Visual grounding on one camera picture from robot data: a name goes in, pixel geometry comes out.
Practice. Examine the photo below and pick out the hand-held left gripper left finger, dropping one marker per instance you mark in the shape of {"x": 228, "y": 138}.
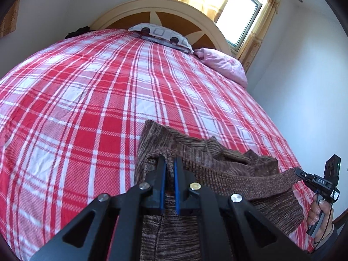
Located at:
{"x": 162, "y": 185}

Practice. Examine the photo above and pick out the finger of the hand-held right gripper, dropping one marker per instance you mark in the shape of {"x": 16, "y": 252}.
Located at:
{"x": 301, "y": 173}
{"x": 312, "y": 186}

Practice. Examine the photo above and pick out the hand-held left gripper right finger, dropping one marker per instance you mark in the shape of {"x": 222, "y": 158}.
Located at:
{"x": 178, "y": 187}

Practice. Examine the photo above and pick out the brown knitted sweater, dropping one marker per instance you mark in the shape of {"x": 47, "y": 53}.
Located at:
{"x": 239, "y": 179}

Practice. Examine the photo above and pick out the person's right forearm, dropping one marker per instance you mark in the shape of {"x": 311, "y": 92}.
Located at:
{"x": 327, "y": 240}

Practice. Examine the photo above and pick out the person's right hand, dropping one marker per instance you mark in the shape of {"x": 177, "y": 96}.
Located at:
{"x": 312, "y": 213}

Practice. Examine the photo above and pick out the red plaid bedsheet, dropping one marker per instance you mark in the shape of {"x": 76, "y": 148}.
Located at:
{"x": 95, "y": 100}

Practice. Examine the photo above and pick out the pink pillow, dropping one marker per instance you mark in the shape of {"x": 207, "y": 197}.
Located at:
{"x": 223, "y": 62}

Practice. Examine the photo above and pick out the white patterned pillow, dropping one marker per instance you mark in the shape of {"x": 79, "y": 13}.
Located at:
{"x": 160, "y": 34}

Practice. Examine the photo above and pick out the window behind headboard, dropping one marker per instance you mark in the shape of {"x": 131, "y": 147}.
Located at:
{"x": 242, "y": 16}

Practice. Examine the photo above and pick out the cream wooden headboard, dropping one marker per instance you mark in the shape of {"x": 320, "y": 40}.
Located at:
{"x": 174, "y": 12}

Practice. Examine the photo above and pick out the dark cloth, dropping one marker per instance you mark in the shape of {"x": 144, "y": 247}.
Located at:
{"x": 77, "y": 32}

